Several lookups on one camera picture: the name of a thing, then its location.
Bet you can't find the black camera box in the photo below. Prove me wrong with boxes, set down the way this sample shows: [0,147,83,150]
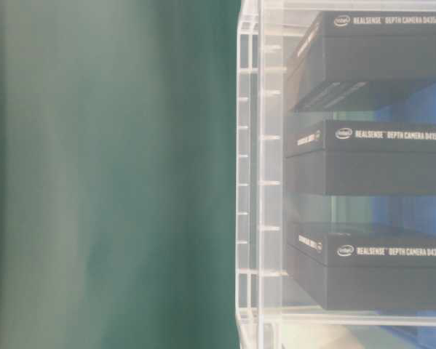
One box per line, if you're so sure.
[285,222,436,313]
[284,120,436,196]
[284,11,436,113]

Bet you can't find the clear plastic storage case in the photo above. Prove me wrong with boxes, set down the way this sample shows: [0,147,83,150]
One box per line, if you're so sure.
[235,1,436,348]

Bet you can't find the green table cloth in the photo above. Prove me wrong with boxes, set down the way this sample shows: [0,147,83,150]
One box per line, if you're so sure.
[0,1,240,348]

